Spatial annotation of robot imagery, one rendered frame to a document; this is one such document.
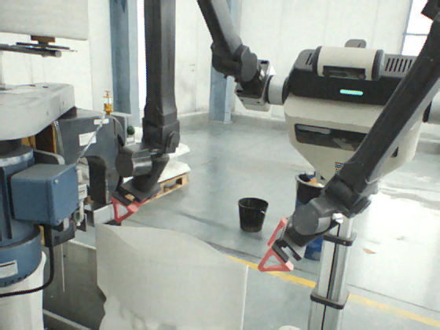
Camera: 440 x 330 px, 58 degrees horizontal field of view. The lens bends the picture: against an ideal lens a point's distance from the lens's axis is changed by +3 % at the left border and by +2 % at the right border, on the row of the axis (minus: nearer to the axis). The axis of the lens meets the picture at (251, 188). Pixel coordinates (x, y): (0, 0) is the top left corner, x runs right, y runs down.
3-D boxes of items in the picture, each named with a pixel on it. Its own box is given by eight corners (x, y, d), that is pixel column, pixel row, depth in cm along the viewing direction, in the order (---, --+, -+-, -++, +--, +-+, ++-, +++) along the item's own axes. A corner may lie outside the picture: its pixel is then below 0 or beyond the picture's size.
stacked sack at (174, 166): (192, 174, 482) (192, 162, 478) (159, 187, 424) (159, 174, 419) (163, 167, 498) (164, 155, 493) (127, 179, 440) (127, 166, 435)
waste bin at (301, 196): (347, 245, 353) (359, 177, 333) (335, 270, 308) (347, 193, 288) (296, 232, 371) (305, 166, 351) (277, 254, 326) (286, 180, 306)
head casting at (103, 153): (126, 198, 126) (124, 105, 117) (60, 224, 105) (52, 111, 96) (56, 180, 138) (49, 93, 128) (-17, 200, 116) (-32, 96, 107)
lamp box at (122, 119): (135, 143, 125) (134, 115, 122) (125, 145, 121) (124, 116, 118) (116, 139, 128) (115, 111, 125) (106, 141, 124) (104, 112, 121)
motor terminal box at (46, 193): (83, 218, 80) (80, 163, 77) (59, 240, 70) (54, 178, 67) (40, 215, 80) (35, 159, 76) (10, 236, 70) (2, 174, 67)
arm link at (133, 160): (182, 132, 92) (155, 119, 96) (147, 133, 83) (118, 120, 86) (171, 177, 96) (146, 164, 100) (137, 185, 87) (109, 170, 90)
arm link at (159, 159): (176, 156, 96) (161, 142, 98) (156, 159, 90) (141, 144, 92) (164, 177, 99) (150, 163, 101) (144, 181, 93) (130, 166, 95)
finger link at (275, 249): (246, 264, 83) (277, 243, 79) (254, 246, 89) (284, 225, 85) (267, 286, 84) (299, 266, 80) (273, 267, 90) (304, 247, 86)
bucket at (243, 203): (271, 226, 379) (273, 201, 371) (258, 237, 353) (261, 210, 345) (243, 219, 391) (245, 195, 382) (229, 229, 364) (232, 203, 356)
